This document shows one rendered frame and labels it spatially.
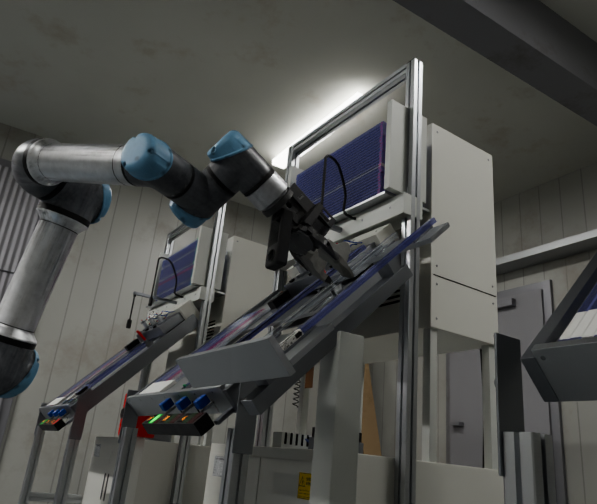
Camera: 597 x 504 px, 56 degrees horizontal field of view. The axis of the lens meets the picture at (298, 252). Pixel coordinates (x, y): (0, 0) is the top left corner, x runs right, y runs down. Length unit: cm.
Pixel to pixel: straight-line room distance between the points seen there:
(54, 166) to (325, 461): 75
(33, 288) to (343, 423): 71
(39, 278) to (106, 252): 395
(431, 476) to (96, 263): 404
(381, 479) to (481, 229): 93
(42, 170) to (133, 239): 418
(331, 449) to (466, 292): 98
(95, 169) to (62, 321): 404
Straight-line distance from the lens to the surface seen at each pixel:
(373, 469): 154
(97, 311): 514
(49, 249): 133
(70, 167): 114
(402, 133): 186
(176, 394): 155
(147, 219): 547
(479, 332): 190
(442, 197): 192
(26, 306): 132
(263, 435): 216
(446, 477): 173
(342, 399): 105
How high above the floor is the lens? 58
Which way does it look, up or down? 21 degrees up
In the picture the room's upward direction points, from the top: 6 degrees clockwise
